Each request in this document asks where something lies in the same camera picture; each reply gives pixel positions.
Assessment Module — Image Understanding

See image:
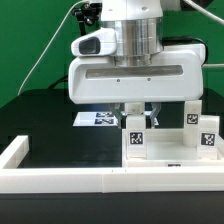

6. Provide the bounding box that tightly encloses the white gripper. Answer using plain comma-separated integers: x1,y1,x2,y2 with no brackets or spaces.
68,44,205,129

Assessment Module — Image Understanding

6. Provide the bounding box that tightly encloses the white square tabletop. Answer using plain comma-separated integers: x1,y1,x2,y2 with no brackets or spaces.
122,128,224,167

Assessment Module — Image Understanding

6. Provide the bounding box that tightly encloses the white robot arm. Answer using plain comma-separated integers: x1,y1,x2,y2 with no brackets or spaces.
68,0,224,131

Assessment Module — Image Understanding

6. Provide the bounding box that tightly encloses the white marker sheet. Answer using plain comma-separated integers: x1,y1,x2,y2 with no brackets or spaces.
73,111,118,127

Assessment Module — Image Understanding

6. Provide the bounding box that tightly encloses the white U-shaped obstacle fence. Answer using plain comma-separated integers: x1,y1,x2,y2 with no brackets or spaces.
0,135,224,194

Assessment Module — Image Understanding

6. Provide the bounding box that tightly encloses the black cable bundle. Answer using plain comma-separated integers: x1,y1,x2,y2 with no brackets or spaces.
47,74,70,90

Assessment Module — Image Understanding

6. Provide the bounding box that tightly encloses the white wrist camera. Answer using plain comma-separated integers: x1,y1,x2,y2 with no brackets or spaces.
71,28,117,57

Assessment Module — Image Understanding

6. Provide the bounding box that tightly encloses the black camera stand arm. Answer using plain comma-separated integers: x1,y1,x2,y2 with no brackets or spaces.
71,3,102,36

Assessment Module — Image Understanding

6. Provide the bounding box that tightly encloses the white cable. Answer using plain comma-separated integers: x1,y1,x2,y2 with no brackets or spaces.
17,0,88,97

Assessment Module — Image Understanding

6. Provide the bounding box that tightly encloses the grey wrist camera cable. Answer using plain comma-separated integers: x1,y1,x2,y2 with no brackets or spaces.
183,0,224,69

